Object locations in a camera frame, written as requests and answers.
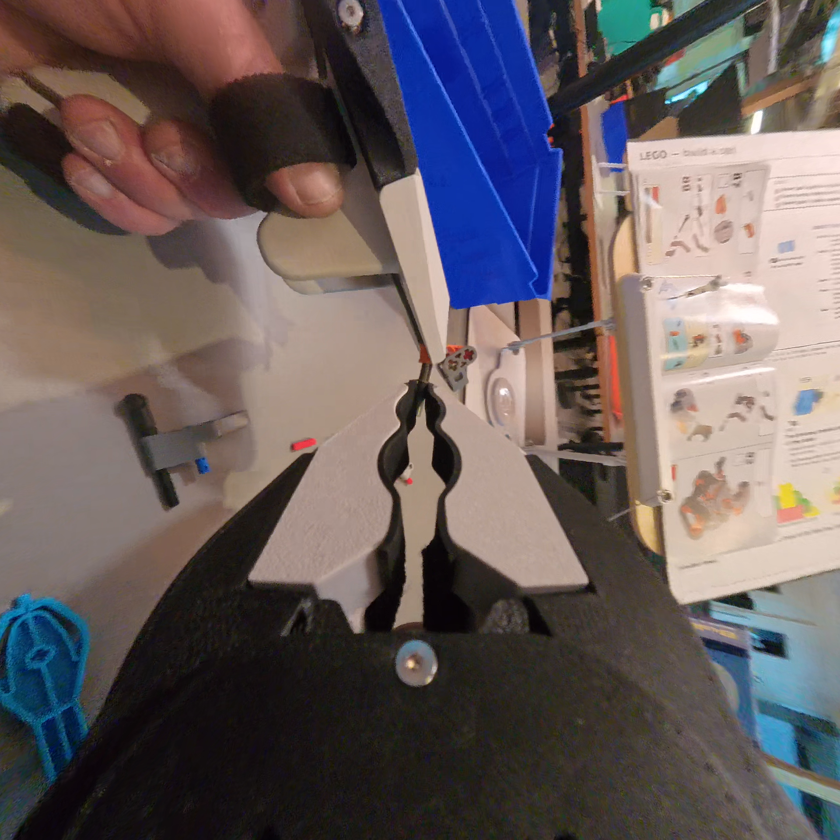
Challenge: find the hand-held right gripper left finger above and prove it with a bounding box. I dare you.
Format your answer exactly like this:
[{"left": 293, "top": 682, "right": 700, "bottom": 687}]
[{"left": 247, "top": 384, "right": 418, "bottom": 632}]

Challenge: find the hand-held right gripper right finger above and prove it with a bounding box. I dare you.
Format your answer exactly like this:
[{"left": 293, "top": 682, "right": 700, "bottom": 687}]
[{"left": 420, "top": 384, "right": 591, "bottom": 619}]

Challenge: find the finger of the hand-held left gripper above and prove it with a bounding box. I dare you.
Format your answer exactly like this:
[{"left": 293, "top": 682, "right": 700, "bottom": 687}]
[{"left": 379, "top": 167, "right": 455, "bottom": 366}]

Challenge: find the dark grey connector piece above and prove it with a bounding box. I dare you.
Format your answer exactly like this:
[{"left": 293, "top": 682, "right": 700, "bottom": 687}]
[{"left": 441, "top": 346, "right": 479, "bottom": 393}]

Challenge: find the person's left hand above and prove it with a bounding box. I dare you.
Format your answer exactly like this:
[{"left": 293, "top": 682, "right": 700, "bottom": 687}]
[{"left": 0, "top": 0, "right": 345, "bottom": 237}]

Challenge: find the blue plastic bin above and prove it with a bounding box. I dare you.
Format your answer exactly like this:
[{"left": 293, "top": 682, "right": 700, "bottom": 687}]
[{"left": 377, "top": 0, "right": 564, "bottom": 311}]

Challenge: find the grey beam black axle assembly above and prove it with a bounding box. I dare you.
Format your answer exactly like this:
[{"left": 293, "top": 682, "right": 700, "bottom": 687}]
[{"left": 117, "top": 394, "right": 250, "bottom": 509}]

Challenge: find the white booklet holder board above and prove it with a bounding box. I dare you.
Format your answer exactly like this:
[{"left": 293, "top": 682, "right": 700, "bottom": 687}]
[{"left": 616, "top": 274, "right": 675, "bottom": 506}]

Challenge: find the small blue bin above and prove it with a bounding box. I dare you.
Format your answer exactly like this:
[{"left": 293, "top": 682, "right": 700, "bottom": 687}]
[{"left": 600, "top": 101, "right": 631, "bottom": 173}]

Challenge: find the translucent blue plastic tool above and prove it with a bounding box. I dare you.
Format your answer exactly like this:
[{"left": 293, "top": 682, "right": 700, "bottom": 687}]
[{"left": 0, "top": 594, "right": 91, "bottom": 782}]

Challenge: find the white instruction sheet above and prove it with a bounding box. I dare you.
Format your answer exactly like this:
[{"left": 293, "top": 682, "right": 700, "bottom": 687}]
[{"left": 626, "top": 131, "right": 840, "bottom": 605}]

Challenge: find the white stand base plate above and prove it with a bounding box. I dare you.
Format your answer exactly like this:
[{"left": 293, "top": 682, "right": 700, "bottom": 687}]
[{"left": 462, "top": 305, "right": 559, "bottom": 454}]

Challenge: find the black metal post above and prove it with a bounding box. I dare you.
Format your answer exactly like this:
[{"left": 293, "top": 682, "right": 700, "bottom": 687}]
[{"left": 551, "top": 0, "right": 769, "bottom": 112}]

